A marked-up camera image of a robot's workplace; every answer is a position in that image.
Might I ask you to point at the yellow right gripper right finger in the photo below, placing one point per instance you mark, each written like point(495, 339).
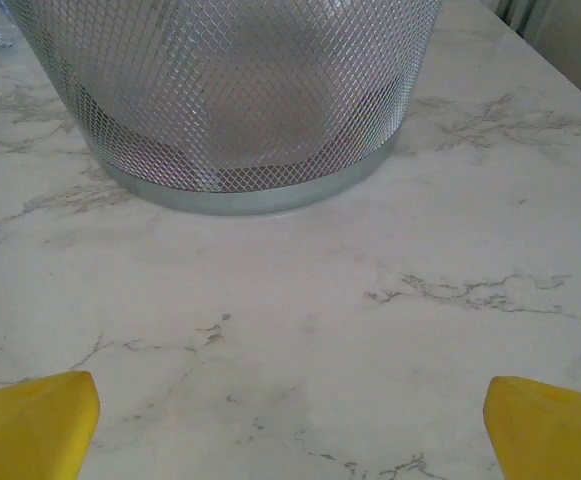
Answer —
point(550, 440)

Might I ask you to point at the silver mesh waste bin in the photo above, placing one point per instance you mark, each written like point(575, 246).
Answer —
point(250, 100)

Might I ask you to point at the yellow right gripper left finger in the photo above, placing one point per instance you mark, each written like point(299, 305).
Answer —
point(30, 430)

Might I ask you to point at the aluminium frame post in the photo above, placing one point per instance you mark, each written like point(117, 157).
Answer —
point(517, 15)

